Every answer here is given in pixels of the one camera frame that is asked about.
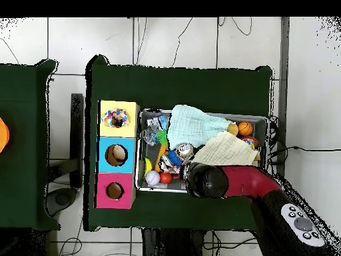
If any cream waffle cloth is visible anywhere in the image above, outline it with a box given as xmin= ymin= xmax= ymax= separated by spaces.
xmin=192 ymin=130 xmax=260 ymax=167

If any colourful dotted cloth bag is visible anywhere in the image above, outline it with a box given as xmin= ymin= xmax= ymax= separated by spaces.
xmin=240 ymin=136 xmax=258 ymax=149
xmin=101 ymin=107 xmax=131 ymax=129

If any wooden box with three holes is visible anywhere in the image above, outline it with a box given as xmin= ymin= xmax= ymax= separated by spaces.
xmin=95 ymin=99 xmax=141 ymax=210

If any orange toy carrot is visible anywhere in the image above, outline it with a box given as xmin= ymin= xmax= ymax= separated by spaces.
xmin=155 ymin=129 xmax=169 ymax=173

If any crushed silver can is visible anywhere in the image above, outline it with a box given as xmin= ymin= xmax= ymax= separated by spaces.
xmin=175 ymin=142 xmax=194 ymax=160

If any blue fluffy cloth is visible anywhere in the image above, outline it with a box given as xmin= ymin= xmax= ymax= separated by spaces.
xmin=168 ymin=149 xmax=183 ymax=168

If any clear crushed bottle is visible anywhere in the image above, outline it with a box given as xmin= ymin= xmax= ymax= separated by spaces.
xmin=141 ymin=127 xmax=160 ymax=147

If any crushed bottle with blue label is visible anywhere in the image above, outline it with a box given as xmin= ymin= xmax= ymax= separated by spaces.
xmin=157 ymin=114 xmax=170 ymax=131

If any mint waffle cloth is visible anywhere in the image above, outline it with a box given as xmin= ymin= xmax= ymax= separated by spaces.
xmin=166 ymin=104 xmax=236 ymax=151

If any yellow foam banana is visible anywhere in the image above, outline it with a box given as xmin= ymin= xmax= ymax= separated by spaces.
xmin=144 ymin=157 xmax=154 ymax=176

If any small red ball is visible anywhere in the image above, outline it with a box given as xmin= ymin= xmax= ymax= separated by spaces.
xmin=159 ymin=172 xmax=173 ymax=185

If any white baseball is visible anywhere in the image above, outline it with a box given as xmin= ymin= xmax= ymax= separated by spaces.
xmin=145 ymin=170 xmax=161 ymax=187

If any dark green table cloth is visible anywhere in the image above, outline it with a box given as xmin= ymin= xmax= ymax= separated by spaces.
xmin=83 ymin=54 xmax=274 ymax=237
xmin=0 ymin=59 xmax=61 ymax=231

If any peach foam ball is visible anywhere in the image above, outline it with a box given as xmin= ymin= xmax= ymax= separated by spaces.
xmin=226 ymin=122 xmax=239 ymax=136

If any small orange basketball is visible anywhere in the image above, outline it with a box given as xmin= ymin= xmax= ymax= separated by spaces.
xmin=237 ymin=121 xmax=254 ymax=137

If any black upright panel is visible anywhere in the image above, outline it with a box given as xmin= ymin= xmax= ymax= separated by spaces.
xmin=69 ymin=93 xmax=85 ymax=189

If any grey round stand base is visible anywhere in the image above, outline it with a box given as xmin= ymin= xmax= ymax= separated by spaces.
xmin=45 ymin=187 xmax=79 ymax=217

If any orange object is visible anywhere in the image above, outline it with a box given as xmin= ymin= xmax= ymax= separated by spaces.
xmin=0 ymin=117 xmax=11 ymax=154

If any shallow wire mesh bin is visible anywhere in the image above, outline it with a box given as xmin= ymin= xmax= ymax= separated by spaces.
xmin=135 ymin=108 xmax=269 ymax=193

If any thin black floor cable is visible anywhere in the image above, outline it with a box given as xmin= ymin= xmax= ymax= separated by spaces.
xmin=171 ymin=17 xmax=193 ymax=68
xmin=230 ymin=17 xmax=253 ymax=37

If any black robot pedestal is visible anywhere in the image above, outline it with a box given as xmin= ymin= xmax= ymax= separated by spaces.
xmin=141 ymin=227 xmax=206 ymax=256

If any black power cable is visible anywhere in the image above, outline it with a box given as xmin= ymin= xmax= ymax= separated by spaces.
xmin=267 ymin=145 xmax=341 ymax=166

